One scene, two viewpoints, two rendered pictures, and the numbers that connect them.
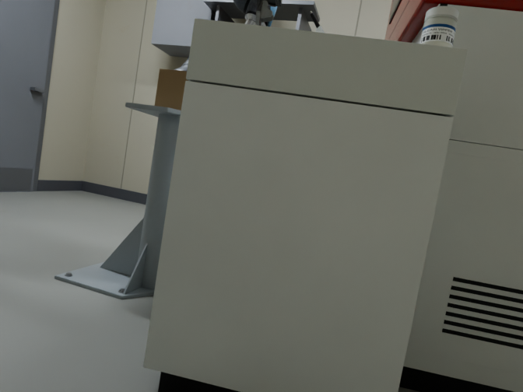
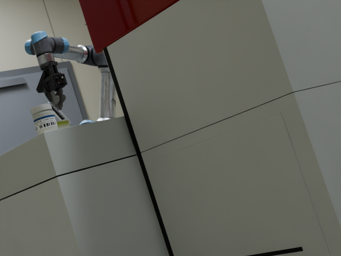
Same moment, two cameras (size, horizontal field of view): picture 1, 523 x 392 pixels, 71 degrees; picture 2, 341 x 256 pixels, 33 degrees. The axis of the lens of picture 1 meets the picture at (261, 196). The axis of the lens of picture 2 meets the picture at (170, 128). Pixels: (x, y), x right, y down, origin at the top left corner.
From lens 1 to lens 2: 185 cm
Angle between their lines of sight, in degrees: 38
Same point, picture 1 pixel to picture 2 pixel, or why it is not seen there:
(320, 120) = (18, 208)
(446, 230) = (189, 222)
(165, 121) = not seen: hidden behind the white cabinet
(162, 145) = not seen: hidden behind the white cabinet
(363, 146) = (37, 214)
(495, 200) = (202, 181)
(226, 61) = not seen: outside the picture
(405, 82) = (33, 166)
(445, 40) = (39, 128)
